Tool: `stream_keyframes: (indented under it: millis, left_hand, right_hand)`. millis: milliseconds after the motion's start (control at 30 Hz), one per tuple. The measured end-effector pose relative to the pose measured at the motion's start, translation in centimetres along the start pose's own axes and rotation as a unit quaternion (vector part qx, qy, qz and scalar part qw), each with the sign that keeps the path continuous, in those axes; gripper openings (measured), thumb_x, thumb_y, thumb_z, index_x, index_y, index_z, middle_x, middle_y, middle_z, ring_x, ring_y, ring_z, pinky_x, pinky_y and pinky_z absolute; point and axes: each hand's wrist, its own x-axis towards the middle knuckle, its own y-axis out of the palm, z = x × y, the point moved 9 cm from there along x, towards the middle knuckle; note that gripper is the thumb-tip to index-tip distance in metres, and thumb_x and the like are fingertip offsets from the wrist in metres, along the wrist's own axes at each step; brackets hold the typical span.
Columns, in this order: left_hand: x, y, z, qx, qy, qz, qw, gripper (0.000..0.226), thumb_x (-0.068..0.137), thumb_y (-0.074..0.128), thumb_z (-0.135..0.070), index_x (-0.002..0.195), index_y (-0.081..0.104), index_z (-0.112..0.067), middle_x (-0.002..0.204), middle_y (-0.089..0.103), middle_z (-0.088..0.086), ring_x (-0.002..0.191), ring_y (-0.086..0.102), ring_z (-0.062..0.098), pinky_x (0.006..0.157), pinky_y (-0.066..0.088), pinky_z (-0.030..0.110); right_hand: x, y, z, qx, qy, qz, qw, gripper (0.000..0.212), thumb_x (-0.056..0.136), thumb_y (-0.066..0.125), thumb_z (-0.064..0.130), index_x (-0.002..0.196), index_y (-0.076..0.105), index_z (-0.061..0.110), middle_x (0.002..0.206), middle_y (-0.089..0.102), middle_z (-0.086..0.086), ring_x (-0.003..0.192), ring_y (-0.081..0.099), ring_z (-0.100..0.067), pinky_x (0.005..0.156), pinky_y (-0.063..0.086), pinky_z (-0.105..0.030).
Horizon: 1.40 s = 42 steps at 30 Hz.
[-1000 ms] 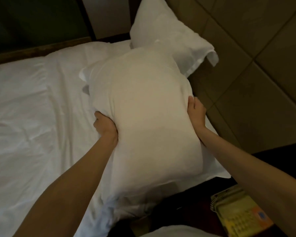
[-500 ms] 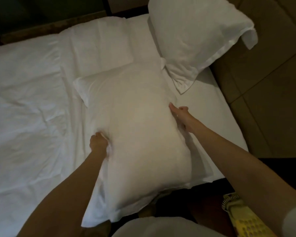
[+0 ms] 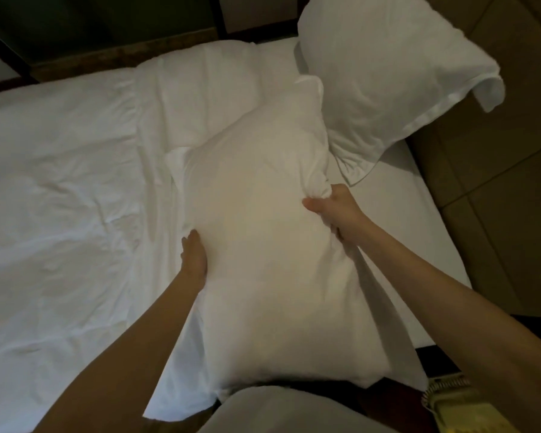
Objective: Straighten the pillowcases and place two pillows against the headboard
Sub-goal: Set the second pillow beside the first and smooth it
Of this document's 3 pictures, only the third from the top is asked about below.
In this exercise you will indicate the person's right hand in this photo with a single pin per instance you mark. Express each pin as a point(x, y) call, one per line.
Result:
point(342, 211)

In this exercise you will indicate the person's left hand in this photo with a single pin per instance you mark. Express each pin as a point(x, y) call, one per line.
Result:
point(194, 263)

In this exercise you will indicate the white sheeted bed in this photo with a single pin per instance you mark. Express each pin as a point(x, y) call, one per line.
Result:
point(410, 211)

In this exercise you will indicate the white pillow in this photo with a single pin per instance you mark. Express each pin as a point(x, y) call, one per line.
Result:
point(387, 76)
point(261, 248)

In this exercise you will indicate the person's left forearm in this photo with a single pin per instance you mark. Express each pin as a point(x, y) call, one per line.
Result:
point(117, 369)

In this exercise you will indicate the person's right forearm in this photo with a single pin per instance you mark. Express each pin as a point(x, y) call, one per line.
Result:
point(455, 320)

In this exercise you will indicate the person's white shirt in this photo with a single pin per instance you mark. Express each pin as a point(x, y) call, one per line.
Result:
point(288, 414)

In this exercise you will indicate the white duvet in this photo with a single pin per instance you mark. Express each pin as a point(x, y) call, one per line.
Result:
point(63, 198)

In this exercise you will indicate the tan padded headboard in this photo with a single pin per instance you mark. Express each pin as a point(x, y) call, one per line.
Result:
point(514, 175)

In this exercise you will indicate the dark green glass panel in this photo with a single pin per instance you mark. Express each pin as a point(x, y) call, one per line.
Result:
point(94, 22)

